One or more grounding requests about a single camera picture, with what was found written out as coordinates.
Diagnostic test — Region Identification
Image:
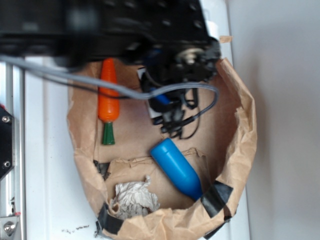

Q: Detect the orange toy carrot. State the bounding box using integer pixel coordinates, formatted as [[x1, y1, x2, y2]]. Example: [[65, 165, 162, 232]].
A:
[[98, 58, 120, 145]]

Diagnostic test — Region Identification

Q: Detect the crumpled white paper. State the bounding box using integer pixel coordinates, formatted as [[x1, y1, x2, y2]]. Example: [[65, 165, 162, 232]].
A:
[[109, 175, 160, 220]]

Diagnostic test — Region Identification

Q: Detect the brown paper bag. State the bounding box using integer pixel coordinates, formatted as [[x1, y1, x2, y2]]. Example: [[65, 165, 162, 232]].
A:
[[67, 58, 258, 240]]

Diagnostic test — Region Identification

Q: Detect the aluminium frame rail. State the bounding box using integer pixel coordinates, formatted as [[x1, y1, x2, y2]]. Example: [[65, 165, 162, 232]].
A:
[[0, 62, 27, 240]]

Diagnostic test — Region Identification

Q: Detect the black tape strip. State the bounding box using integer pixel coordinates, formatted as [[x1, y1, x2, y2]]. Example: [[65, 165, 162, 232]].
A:
[[200, 180, 234, 218]]

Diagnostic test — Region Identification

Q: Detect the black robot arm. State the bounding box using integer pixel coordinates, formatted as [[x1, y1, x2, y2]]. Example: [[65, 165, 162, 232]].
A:
[[0, 0, 221, 134]]

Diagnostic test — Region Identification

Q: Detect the blue plastic bottle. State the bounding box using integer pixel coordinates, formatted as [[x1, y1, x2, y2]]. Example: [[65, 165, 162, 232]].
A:
[[150, 138, 203, 201]]

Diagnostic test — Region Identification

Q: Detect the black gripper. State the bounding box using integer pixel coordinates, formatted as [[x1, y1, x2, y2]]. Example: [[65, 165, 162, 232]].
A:
[[140, 39, 221, 133]]

